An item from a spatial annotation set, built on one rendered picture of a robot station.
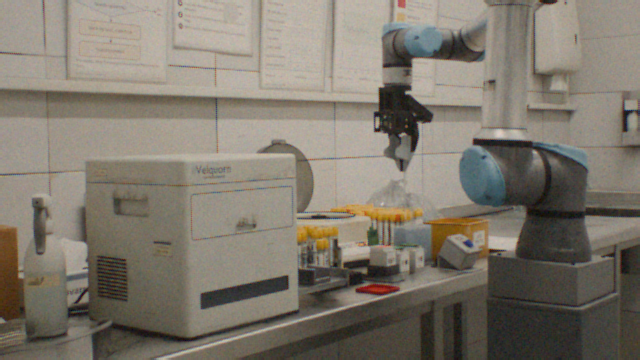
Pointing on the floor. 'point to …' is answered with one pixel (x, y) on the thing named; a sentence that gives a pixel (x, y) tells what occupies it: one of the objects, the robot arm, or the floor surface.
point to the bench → (415, 289)
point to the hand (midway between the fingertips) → (404, 166)
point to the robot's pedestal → (552, 329)
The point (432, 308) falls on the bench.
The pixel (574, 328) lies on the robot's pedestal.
